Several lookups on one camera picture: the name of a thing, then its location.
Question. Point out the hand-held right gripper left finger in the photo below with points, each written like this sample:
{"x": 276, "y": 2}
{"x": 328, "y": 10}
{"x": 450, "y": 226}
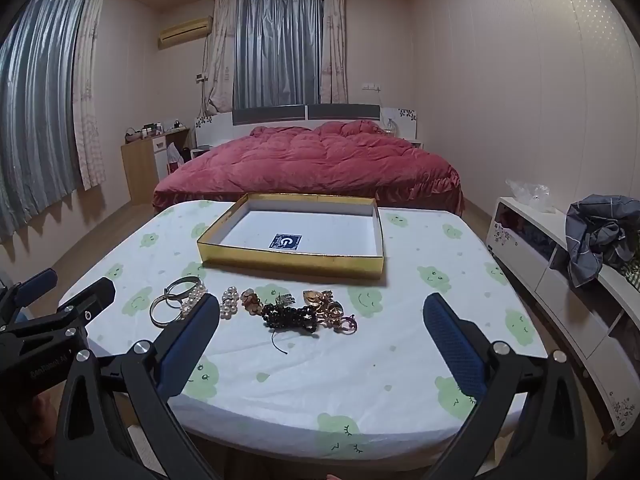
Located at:
{"x": 187, "y": 340}

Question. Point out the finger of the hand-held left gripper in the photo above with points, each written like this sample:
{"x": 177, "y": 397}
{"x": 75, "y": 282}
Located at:
{"x": 38, "y": 280}
{"x": 92, "y": 294}

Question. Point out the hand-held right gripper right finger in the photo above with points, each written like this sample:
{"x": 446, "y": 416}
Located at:
{"x": 452, "y": 345}

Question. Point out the silver bangle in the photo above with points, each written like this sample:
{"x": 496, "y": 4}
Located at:
{"x": 156, "y": 316}
{"x": 172, "y": 287}

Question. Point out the pearl hair clip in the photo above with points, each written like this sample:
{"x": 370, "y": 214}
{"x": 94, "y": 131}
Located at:
{"x": 228, "y": 303}

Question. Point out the brown flower ornament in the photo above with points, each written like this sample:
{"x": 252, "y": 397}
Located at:
{"x": 251, "y": 301}

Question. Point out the small silver clip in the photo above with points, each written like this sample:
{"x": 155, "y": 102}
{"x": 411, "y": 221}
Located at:
{"x": 285, "y": 299}

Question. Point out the gold shallow cardboard box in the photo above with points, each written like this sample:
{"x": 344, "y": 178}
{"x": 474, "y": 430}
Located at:
{"x": 290, "y": 263}

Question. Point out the gold heart pendant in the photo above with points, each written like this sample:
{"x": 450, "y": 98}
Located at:
{"x": 311, "y": 300}

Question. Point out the white low cabinet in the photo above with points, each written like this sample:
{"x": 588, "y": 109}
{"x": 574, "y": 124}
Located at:
{"x": 545, "y": 280}

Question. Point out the wooden desk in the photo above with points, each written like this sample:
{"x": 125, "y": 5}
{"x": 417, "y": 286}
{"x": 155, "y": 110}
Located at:
{"x": 140, "y": 170}

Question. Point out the red white bag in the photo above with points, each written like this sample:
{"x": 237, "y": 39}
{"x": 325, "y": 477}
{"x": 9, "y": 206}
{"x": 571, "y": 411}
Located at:
{"x": 174, "y": 157}

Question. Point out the dark handbag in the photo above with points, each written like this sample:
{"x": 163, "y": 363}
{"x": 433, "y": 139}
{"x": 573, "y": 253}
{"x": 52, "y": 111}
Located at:
{"x": 133, "y": 135}

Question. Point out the clear plastic bag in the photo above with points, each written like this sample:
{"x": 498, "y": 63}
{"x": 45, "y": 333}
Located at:
{"x": 532, "y": 195}

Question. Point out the large grey side curtain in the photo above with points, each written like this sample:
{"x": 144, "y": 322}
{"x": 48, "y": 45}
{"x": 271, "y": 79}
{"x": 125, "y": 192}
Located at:
{"x": 35, "y": 110}

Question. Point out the grey crumpled clothes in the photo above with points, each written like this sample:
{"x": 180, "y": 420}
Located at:
{"x": 595, "y": 232}

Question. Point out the green checked cloth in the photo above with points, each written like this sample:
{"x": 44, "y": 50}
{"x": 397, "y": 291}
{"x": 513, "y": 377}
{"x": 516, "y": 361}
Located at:
{"x": 632, "y": 276}

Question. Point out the beige floral side curtain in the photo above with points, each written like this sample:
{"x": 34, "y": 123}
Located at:
{"x": 90, "y": 85}

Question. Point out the bed with red duvet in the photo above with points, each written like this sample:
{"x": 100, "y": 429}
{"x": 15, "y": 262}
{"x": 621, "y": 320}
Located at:
{"x": 310, "y": 165}

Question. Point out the glass bedside lamp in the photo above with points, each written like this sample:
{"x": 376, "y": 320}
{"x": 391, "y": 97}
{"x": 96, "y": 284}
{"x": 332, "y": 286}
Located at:
{"x": 391, "y": 126}

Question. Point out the white grey bed headboard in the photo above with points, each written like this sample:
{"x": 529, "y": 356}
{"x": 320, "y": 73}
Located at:
{"x": 270, "y": 112}

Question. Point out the grey window curtain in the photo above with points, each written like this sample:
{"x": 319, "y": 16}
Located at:
{"x": 277, "y": 50}

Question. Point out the wall thermostat panel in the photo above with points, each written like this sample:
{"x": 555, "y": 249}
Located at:
{"x": 201, "y": 78}

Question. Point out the beige wall air conditioner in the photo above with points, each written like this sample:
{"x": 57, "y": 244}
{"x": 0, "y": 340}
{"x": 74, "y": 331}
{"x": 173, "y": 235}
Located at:
{"x": 184, "y": 34}

